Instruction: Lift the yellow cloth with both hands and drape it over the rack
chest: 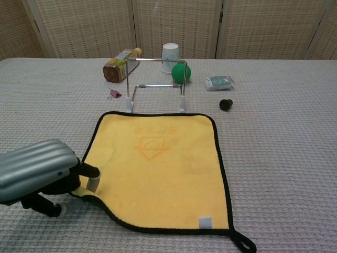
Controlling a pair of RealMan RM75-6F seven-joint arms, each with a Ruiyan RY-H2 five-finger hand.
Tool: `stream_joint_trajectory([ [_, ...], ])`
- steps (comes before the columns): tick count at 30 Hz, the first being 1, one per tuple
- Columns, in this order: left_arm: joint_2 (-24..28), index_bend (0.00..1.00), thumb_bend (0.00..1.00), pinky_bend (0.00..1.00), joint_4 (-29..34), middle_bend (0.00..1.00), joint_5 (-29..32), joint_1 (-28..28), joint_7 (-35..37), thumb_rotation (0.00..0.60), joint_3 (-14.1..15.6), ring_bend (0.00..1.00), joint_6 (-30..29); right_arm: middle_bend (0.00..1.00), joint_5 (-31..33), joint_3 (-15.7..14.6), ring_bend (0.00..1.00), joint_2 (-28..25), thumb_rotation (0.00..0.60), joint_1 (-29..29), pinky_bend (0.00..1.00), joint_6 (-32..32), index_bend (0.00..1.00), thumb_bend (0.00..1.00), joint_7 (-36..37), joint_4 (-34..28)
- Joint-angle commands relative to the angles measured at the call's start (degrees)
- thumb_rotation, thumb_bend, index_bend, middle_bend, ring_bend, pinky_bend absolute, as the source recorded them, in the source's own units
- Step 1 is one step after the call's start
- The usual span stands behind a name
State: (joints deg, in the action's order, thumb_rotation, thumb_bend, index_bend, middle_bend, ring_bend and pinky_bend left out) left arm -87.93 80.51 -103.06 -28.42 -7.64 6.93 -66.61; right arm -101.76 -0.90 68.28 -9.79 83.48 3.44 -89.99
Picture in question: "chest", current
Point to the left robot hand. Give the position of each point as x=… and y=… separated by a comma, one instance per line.
x=34, y=163

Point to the yellow towel with black trim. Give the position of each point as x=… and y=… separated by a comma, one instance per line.
x=163, y=171

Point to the pink binder clip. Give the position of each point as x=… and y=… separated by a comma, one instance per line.
x=114, y=92

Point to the tea bottle with yellow label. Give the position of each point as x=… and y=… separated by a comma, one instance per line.
x=116, y=69

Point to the woven folding screen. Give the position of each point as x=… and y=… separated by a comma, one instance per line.
x=87, y=26

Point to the green ball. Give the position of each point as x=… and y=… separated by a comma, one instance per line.
x=179, y=76

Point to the white paper cup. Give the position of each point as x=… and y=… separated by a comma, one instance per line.
x=169, y=54

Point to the small black knob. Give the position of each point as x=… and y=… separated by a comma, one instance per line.
x=225, y=105

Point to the green tissue pack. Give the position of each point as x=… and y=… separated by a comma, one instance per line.
x=219, y=83

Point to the white waffle tablecloth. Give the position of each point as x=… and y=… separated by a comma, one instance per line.
x=276, y=158

